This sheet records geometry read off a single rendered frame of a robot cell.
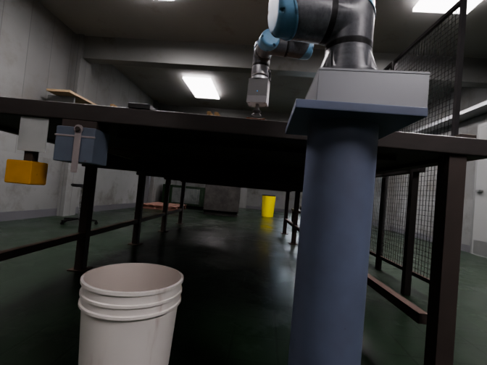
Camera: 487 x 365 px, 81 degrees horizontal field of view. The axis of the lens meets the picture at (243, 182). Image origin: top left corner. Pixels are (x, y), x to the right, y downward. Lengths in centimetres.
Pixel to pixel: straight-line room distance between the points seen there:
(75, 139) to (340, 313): 95
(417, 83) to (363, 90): 11
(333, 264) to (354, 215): 12
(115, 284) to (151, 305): 29
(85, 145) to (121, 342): 62
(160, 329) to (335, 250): 55
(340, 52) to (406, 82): 16
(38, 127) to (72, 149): 16
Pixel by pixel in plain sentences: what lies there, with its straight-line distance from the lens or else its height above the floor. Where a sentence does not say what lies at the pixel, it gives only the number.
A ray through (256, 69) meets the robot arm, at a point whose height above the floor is 118.
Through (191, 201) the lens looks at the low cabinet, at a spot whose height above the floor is 22.
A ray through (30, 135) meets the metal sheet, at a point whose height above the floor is 79.
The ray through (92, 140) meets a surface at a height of 79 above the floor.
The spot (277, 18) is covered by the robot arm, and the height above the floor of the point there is 108.
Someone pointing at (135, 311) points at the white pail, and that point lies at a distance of 88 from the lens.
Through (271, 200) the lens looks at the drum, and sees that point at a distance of 833.
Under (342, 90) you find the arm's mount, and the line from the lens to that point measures 69.
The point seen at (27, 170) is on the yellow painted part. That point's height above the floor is 67.
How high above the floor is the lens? 66
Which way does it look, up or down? 2 degrees up
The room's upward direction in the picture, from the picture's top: 5 degrees clockwise
